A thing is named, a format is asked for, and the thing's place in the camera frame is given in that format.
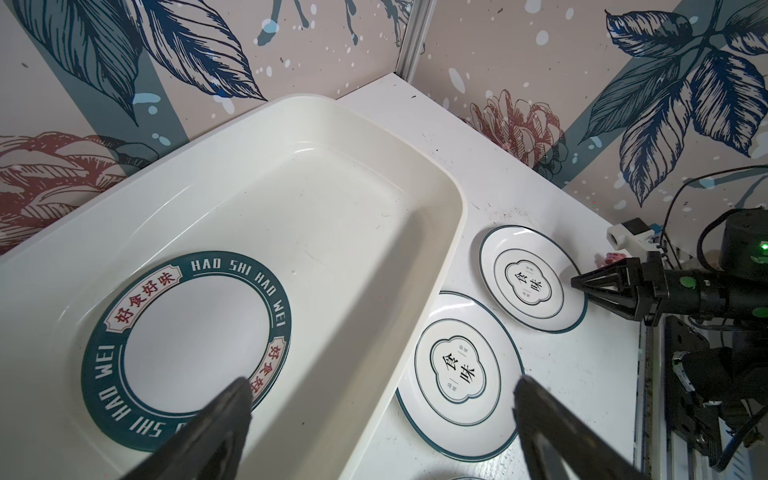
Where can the pink small toy figure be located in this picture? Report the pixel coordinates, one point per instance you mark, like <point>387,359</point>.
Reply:
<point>609,258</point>

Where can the white green-rim plate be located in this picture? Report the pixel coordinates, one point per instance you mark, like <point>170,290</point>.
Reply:
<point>529,276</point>
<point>457,392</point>

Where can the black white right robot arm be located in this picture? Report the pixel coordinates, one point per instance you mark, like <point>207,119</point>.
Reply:
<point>715,332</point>

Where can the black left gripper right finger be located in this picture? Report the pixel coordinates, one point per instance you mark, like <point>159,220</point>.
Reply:
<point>555,442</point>

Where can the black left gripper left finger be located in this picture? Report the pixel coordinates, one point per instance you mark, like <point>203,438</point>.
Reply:
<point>210,446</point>

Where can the green band plate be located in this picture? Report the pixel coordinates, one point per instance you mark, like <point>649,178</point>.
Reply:
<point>176,336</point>

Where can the white green-rim plate front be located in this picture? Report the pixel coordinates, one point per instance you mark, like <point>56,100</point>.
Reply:
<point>529,276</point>

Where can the white green-rim plate rear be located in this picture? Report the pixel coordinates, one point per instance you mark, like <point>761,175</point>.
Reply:
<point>457,392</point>

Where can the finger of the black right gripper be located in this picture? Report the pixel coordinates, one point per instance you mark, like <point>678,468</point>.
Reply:
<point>621,303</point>
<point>622,275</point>

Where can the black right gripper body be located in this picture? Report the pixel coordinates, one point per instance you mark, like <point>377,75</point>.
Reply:
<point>701,295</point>

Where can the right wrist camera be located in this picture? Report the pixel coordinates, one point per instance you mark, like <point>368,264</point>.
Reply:
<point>634,236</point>

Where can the white plastic bin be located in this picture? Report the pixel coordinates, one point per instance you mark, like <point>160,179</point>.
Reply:
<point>295,251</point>

